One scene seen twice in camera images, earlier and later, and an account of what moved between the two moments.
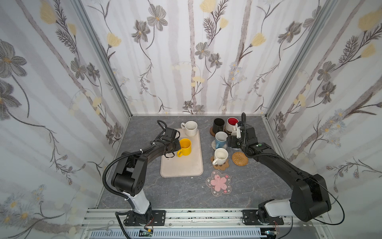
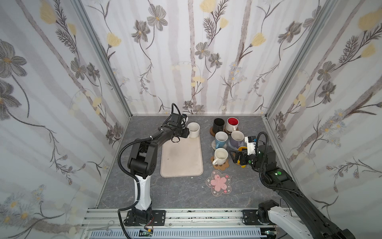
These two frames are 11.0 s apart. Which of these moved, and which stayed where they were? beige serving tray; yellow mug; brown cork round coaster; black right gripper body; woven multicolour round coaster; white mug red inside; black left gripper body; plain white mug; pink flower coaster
Moved: black right gripper body; yellow mug; black left gripper body
Stayed: pink flower coaster; woven multicolour round coaster; beige serving tray; white mug red inside; plain white mug; brown cork round coaster
